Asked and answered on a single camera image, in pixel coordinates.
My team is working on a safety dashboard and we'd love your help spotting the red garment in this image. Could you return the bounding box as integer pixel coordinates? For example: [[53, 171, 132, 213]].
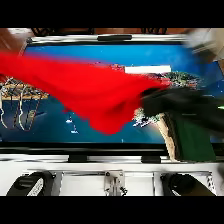
[[0, 49, 172, 136]]

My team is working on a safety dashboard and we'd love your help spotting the beige garment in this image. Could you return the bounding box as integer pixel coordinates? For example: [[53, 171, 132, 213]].
[[155, 112, 182, 162]]

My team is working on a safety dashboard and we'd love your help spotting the brown clothes hanger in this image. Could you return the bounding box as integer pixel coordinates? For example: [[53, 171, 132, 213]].
[[9, 87, 44, 132]]

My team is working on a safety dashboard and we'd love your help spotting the dark green garment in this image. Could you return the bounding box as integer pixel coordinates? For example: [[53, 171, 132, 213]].
[[172, 116, 218, 163]]

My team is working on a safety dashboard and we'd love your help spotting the white clothes hanger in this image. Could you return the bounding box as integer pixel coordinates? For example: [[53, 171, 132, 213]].
[[0, 90, 8, 130]]

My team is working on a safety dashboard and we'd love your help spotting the cardboard box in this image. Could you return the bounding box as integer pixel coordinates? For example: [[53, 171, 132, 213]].
[[183, 28, 224, 65]]

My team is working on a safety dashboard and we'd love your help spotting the silver frame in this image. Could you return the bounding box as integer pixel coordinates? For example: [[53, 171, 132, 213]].
[[0, 152, 224, 197]]

